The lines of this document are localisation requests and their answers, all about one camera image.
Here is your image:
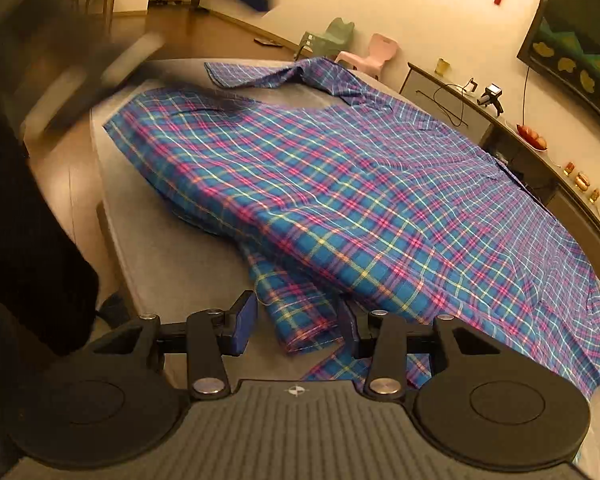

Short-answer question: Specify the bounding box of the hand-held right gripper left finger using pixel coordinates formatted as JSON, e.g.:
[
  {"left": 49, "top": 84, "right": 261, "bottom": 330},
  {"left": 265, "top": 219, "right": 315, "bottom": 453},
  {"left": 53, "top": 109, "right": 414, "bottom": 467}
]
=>
[{"left": 87, "top": 291, "right": 259, "bottom": 402}]

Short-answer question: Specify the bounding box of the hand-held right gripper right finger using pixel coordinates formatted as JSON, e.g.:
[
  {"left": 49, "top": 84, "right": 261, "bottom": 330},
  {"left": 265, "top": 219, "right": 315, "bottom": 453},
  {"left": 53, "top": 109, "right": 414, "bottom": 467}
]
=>
[{"left": 337, "top": 300, "right": 506, "bottom": 402}]

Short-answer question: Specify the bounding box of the blue plaid shirt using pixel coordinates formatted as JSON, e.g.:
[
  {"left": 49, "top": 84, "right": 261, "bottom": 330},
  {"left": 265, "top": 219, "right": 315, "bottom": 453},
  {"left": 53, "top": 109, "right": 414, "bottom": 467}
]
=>
[{"left": 102, "top": 56, "right": 600, "bottom": 456}]

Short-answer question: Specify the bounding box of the green plastic chair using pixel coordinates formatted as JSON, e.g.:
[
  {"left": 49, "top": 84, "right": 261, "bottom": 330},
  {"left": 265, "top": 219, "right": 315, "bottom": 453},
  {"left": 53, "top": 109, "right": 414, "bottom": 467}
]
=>
[{"left": 294, "top": 17, "right": 356, "bottom": 61}]

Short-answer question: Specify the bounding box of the pink plastic chair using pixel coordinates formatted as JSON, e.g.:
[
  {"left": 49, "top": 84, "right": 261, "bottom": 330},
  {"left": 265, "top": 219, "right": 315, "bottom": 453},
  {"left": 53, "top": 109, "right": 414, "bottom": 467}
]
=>
[{"left": 335, "top": 33, "right": 399, "bottom": 81}]

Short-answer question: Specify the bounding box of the long low cabinet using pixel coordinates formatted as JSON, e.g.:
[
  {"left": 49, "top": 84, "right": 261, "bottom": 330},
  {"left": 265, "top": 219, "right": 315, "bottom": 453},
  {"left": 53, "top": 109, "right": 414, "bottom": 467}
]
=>
[{"left": 399, "top": 61, "right": 600, "bottom": 288}]

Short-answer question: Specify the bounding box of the plate of fruit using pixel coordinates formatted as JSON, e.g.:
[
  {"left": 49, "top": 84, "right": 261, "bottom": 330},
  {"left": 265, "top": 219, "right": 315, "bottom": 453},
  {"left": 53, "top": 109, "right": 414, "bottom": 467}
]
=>
[{"left": 516, "top": 124, "right": 551, "bottom": 153}]

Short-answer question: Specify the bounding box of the small black device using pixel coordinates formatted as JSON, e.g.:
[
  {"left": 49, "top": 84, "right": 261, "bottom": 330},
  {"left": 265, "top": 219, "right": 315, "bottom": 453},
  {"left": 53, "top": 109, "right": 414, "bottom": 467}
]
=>
[{"left": 476, "top": 86, "right": 504, "bottom": 113}]

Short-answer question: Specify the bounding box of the black cable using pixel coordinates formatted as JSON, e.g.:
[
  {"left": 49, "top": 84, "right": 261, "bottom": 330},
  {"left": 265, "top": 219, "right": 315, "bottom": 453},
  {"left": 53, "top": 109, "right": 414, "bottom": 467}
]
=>
[{"left": 416, "top": 78, "right": 481, "bottom": 128}]

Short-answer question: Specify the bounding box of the television cable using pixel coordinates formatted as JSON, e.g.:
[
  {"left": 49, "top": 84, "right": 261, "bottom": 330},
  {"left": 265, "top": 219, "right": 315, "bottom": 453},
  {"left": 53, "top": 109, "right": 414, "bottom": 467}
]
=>
[{"left": 520, "top": 66, "right": 531, "bottom": 127}]

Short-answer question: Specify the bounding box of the wall television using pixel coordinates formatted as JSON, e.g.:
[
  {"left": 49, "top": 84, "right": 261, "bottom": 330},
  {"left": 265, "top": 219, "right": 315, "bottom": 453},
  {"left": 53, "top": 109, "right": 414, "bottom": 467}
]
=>
[{"left": 516, "top": 0, "right": 600, "bottom": 131}]

